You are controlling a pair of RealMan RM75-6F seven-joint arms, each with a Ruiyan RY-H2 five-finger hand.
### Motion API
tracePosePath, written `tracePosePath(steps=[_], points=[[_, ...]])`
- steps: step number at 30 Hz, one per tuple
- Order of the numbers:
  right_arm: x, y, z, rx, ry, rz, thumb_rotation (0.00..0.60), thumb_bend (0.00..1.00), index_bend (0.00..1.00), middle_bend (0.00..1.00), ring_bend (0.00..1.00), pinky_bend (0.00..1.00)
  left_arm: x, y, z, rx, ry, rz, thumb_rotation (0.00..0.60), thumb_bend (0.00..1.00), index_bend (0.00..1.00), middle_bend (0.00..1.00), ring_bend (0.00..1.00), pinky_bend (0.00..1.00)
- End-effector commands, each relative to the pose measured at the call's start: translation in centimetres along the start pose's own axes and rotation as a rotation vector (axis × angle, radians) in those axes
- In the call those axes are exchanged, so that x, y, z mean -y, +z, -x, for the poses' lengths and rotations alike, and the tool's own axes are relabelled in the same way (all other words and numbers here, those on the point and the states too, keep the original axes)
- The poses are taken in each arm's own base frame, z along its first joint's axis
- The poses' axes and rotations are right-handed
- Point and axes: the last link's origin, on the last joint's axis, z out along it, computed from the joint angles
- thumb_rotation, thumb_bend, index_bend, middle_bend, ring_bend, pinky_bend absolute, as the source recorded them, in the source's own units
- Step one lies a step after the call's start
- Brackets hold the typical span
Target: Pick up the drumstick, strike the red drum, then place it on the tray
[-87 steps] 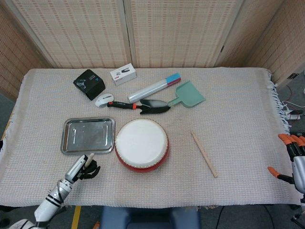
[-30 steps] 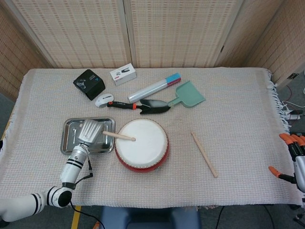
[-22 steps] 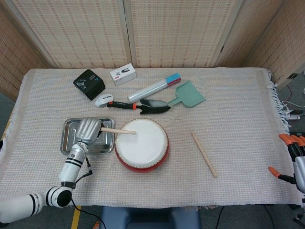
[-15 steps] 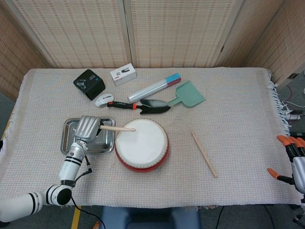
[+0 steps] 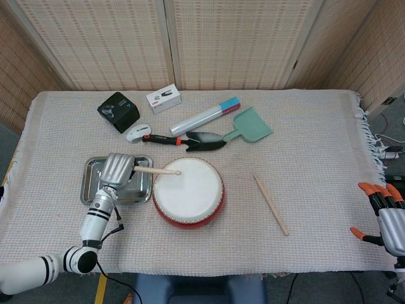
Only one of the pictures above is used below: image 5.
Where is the blue padded seat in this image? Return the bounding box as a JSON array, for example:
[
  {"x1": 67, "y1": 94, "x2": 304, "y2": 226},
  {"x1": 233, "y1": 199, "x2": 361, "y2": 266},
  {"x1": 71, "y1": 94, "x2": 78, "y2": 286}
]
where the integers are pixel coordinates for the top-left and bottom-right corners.
[{"x1": 132, "y1": 272, "x2": 267, "y2": 304}]

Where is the black garden trowel orange collar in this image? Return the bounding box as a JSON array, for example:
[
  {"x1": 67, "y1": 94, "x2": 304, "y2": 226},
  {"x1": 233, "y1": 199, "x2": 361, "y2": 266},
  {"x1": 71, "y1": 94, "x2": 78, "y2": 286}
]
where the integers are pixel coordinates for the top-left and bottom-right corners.
[{"x1": 142, "y1": 131, "x2": 228, "y2": 153}]

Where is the silver orange-tipped right robot hand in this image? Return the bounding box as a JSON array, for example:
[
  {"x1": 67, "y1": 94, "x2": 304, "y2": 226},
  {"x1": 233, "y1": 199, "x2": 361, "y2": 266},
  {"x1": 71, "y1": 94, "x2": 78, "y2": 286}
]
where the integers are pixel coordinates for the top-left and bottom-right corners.
[{"x1": 349, "y1": 182, "x2": 405, "y2": 257}]

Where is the stainless steel tray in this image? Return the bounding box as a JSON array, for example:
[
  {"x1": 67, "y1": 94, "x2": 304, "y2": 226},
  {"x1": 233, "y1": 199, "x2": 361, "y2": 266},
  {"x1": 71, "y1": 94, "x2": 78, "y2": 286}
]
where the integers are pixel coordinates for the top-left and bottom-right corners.
[{"x1": 80, "y1": 155, "x2": 154, "y2": 206}]

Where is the bamboo folding screen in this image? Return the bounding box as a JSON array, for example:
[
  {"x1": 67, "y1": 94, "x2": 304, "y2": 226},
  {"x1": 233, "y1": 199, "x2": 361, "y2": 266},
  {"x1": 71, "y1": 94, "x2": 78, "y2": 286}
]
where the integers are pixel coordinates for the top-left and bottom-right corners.
[{"x1": 0, "y1": 0, "x2": 405, "y2": 134}]

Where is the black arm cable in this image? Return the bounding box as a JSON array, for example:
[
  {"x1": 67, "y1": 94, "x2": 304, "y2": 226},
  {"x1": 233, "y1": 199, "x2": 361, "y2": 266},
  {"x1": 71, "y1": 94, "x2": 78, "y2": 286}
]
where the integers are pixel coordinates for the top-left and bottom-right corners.
[{"x1": 94, "y1": 261, "x2": 140, "y2": 300}]

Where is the white computer mouse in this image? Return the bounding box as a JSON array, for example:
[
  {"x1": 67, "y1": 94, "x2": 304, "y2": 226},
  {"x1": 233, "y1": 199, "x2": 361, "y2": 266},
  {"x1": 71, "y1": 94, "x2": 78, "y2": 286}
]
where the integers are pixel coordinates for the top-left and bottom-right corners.
[{"x1": 126, "y1": 123, "x2": 153, "y2": 144}]

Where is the beige woven tablecloth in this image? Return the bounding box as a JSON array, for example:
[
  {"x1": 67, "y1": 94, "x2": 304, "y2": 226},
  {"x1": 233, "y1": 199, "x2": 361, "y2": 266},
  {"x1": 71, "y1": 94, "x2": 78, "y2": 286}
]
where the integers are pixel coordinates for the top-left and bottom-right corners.
[{"x1": 0, "y1": 89, "x2": 396, "y2": 276}]

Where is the clear tube coloured cap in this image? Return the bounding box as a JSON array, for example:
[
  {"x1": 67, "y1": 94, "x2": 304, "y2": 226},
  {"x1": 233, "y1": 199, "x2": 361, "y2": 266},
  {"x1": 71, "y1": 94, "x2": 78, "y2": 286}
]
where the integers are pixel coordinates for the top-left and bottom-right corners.
[{"x1": 169, "y1": 96, "x2": 242, "y2": 137}]

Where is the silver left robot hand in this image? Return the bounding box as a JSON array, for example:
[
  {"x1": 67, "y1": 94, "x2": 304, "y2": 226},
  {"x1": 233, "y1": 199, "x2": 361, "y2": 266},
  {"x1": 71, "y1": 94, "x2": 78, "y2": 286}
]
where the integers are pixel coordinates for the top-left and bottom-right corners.
[{"x1": 98, "y1": 153, "x2": 139, "y2": 193}]

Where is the white cardboard box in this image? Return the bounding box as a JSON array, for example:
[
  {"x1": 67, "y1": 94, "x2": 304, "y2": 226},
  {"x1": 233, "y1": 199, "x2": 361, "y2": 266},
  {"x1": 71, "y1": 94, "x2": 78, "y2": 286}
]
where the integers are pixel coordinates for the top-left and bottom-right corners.
[{"x1": 145, "y1": 83, "x2": 182, "y2": 115}]

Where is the white power strip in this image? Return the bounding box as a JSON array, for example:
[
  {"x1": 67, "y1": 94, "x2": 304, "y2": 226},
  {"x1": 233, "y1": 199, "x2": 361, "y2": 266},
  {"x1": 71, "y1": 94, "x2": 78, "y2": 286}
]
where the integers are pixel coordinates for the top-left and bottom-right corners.
[{"x1": 378, "y1": 145, "x2": 401, "y2": 161}]

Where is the black cardboard box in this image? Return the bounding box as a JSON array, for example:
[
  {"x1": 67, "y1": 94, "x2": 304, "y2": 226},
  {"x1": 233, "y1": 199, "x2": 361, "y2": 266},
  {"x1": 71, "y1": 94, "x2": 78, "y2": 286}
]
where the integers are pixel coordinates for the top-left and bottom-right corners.
[{"x1": 96, "y1": 91, "x2": 140, "y2": 134}]

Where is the green plastic dustpan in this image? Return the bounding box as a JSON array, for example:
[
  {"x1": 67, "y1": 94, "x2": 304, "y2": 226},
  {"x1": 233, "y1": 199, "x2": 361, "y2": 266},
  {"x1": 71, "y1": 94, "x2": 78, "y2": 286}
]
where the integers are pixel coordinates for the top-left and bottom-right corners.
[{"x1": 222, "y1": 107, "x2": 274, "y2": 145}]

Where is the red drum with white skin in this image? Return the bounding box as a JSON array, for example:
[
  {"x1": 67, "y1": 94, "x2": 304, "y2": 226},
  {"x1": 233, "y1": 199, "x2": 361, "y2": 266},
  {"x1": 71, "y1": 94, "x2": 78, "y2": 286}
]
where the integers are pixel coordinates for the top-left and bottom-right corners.
[{"x1": 152, "y1": 157, "x2": 226, "y2": 231}]

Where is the wooden drumstick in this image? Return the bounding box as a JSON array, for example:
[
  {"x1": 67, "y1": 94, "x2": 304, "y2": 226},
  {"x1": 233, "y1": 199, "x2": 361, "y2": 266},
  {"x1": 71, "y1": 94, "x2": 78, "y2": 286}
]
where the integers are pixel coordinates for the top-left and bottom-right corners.
[
  {"x1": 132, "y1": 166, "x2": 182, "y2": 177},
  {"x1": 252, "y1": 174, "x2": 290, "y2": 237}
]

